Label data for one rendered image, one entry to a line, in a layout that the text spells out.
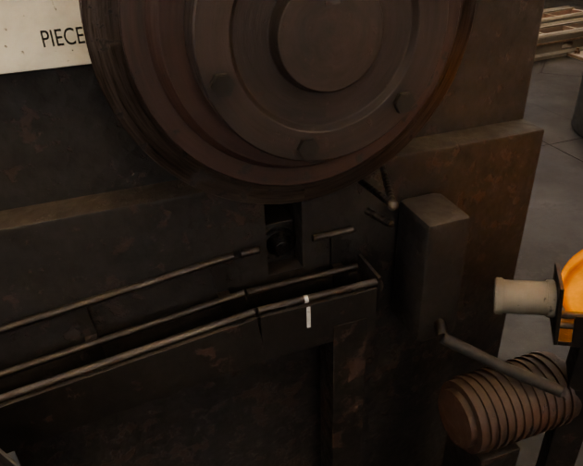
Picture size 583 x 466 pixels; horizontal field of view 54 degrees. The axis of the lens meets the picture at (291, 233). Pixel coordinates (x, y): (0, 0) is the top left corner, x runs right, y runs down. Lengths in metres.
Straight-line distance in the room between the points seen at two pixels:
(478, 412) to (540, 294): 0.21
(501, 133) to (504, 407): 0.45
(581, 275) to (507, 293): 0.11
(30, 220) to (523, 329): 1.57
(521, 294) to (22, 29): 0.79
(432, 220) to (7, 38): 0.62
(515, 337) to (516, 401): 0.94
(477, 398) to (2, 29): 0.85
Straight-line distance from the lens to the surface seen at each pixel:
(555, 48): 5.16
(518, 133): 1.07
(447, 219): 0.92
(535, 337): 2.00
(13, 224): 0.85
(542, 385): 1.02
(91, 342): 0.92
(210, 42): 0.59
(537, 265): 2.33
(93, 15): 0.65
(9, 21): 0.79
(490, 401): 1.02
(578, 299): 0.99
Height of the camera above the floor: 1.25
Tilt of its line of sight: 31 degrees down
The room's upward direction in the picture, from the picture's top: 2 degrees counter-clockwise
